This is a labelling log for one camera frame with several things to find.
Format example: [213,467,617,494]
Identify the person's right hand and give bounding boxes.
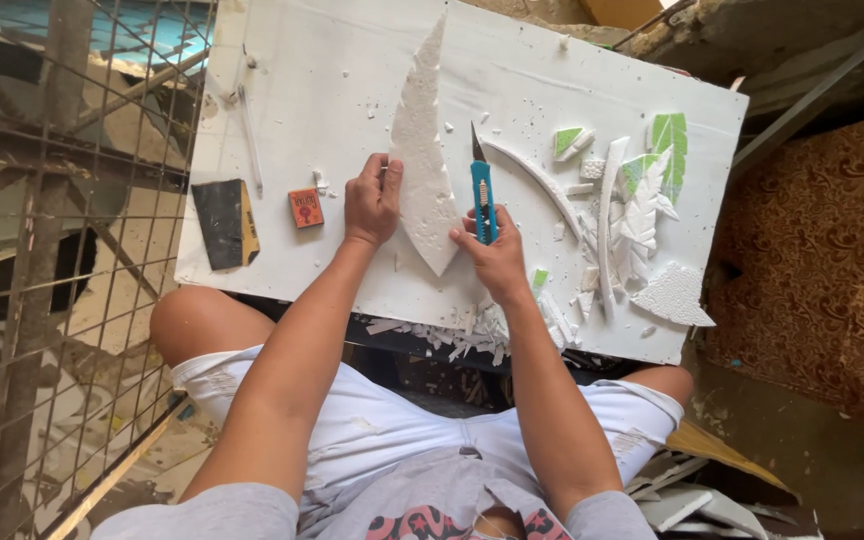
[448,204,534,307]

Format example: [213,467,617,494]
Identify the person's left hand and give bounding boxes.
[343,153,405,250]

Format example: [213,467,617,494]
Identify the blue utility knife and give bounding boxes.
[469,121,500,246]

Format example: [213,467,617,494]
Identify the pointed white foam piece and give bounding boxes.
[388,10,464,278]

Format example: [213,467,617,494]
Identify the small orange box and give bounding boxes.
[287,187,326,231]

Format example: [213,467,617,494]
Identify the pile of foam offcuts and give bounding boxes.
[364,294,585,367]

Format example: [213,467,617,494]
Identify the thin curved foam strip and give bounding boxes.
[482,136,588,243]

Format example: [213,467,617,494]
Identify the long curved foam rib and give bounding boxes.
[596,135,633,318]

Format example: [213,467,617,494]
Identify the large white work board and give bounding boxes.
[174,0,750,367]

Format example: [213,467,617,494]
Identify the clear thin pen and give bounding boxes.
[236,83,265,198]

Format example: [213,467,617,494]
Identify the green topped foam chunk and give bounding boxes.
[552,126,597,163]

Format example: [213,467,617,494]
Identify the carved white foam leaf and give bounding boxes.
[610,145,681,292]

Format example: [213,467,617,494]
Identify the black sandpaper sheet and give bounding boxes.
[190,178,261,273]

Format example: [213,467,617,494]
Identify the pale green foam wedge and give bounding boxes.
[618,153,660,201]

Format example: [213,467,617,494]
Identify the triangular white foam piece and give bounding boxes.
[630,261,717,329]

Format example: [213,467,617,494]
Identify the white shorts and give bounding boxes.
[171,345,686,519]

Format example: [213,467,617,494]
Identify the green painted foam leaf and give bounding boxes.
[647,112,690,206]

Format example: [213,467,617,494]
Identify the grey printed shirt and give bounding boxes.
[90,448,660,540]

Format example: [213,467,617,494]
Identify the heap of white board scraps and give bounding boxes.
[624,420,825,540]

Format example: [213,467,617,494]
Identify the brown patterned sofa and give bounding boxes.
[704,107,864,430]

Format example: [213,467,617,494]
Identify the grey metal bar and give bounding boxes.
[729,21,864,177]

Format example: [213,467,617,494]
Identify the wire mesh fence panel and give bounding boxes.
[0,0,217,540]

